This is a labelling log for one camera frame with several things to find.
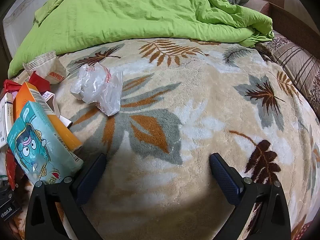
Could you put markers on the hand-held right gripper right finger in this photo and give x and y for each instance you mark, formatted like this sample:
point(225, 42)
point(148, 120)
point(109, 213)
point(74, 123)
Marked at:
point(226, 180)

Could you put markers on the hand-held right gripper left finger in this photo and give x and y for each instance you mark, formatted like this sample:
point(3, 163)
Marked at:
point(91, 177)

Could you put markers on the red carton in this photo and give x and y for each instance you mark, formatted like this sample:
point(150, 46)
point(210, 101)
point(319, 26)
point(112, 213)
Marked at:
point(10, 167)

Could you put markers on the orange box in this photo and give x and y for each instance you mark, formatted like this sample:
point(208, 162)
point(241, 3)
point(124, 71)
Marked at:
point(66, 135)

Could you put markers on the teal cartoon tissue packet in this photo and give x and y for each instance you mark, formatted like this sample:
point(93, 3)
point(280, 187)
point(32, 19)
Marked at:
point(37, 142)

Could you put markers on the clear plastic bag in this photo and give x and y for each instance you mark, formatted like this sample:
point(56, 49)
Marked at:
point(100, 90)

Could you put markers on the white box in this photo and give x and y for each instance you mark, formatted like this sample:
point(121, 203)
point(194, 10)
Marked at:
point(5, 115)

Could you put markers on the red wrapper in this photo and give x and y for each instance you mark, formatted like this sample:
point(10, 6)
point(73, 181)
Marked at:
point(37, 81)

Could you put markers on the white plastic bag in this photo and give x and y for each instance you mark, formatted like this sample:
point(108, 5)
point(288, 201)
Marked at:
point(52, 70)

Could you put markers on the leaf print fleece blanket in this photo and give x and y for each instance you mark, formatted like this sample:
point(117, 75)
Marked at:
point(187, 92)

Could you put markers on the striped beige pillow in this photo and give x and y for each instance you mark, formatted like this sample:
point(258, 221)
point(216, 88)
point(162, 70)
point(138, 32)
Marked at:
point(295, 60)

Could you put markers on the green quilt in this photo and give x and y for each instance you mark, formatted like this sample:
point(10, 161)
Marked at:
point(125, 12)

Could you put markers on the brown upholstered headboard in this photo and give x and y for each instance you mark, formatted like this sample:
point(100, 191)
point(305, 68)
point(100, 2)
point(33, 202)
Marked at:
point(287, 17)

